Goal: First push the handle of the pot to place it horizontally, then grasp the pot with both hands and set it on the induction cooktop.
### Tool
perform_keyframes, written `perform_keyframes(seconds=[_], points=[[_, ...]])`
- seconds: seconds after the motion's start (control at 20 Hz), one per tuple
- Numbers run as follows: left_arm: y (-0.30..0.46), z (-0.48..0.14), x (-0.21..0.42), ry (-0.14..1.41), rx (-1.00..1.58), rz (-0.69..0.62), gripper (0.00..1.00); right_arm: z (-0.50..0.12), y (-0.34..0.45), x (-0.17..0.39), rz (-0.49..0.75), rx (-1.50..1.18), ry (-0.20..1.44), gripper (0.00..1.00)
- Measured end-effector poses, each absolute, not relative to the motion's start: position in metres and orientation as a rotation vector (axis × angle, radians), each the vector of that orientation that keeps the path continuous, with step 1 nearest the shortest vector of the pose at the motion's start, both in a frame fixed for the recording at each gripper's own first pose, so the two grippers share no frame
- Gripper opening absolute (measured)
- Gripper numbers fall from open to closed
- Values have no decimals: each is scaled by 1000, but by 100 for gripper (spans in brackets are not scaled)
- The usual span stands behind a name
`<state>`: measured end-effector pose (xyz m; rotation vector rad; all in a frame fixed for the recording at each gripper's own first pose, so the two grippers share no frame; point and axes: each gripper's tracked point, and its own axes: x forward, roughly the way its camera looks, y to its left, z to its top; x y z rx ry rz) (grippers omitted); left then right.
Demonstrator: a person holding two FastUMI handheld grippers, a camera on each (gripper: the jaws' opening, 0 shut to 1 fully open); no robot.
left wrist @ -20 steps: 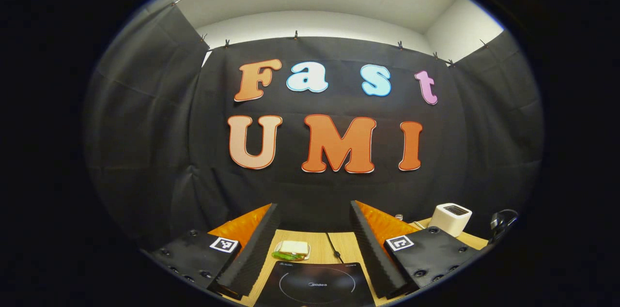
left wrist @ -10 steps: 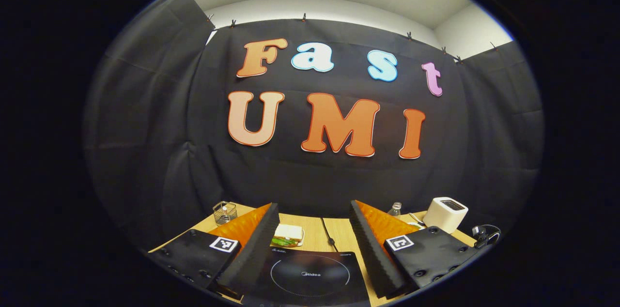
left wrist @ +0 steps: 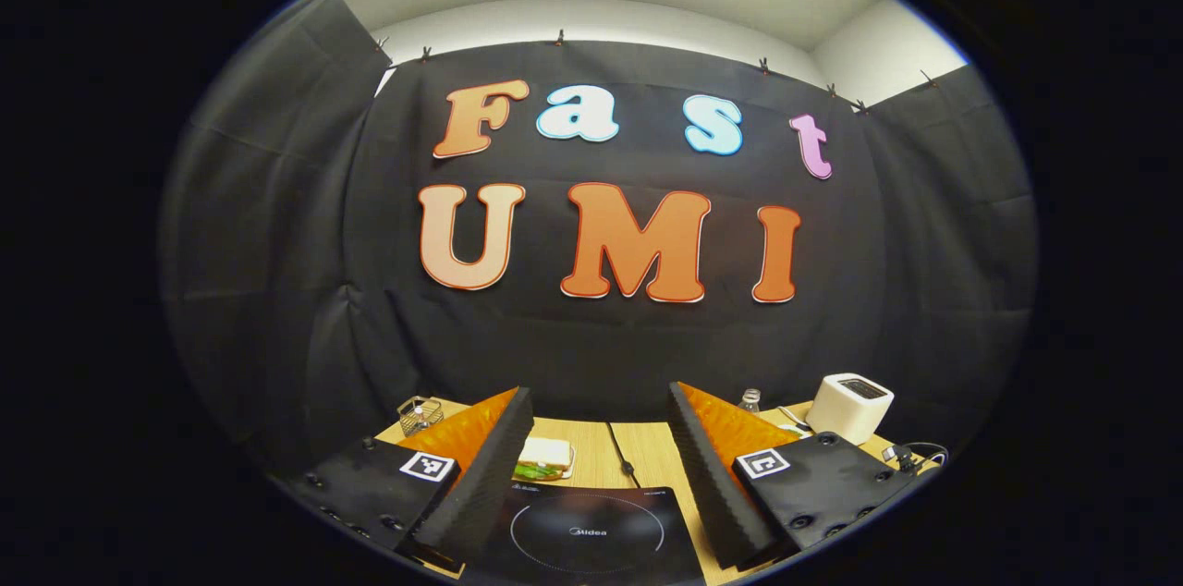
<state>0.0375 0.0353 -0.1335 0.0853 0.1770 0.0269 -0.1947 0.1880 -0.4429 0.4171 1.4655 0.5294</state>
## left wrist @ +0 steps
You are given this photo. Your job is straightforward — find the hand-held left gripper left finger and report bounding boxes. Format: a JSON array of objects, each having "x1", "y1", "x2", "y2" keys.
[{"x1": 277, "y1": 385, "x2": 537, "y2": 576}]

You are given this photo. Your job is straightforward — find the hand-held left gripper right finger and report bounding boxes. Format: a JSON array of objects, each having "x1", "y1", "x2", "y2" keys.
[{"x1": 667, "y1": 381, "x2": 916, "y2": 571}]

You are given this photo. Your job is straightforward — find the black induction cooktop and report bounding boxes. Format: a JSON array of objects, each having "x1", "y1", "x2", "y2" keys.
[{"x1": 460, "y1": 480, "x2": 708, "y2": 586}]

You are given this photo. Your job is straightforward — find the sandwich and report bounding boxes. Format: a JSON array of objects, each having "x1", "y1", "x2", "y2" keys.
[{"x1": 516, "y1": 437, "x2": 574, "y2": 476}]

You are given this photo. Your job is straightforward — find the small white plate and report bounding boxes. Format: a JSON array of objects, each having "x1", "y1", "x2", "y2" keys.
[{"x1": 512, "y1": 443, "x2": 577, "y2": 483}]

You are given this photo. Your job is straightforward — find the white toaster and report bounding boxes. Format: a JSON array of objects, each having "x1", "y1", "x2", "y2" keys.
[{"x1": 806, "y1": 372, "x2": 896, "y2": 446}]

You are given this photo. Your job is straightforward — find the black backdrop cloth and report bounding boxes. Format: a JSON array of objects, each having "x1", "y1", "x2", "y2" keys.
[{"x1": 157, "y1": 0, "x2": 1041, "y2": 513}]

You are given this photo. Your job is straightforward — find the row of small cloth clips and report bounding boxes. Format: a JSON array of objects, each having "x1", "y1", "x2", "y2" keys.
[{"x1": 374, "y1": 30, "x2": 939, "y2": 116}]

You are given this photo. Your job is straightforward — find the black power cable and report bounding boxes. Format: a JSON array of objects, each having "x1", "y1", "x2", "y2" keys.
[{"x1": 606, "y1": 422, "x2": 641, "y2": 489}]

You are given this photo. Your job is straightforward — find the small wire basket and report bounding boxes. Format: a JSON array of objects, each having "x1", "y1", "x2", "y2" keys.
[{"x1": 398, "y1": 395, "x2": 445, "y2": 437}]

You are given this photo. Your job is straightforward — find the black looped cable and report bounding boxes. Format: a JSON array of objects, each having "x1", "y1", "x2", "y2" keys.
[{"x1": 881, "y1": 441, "x2": 951, "y2": 477}]

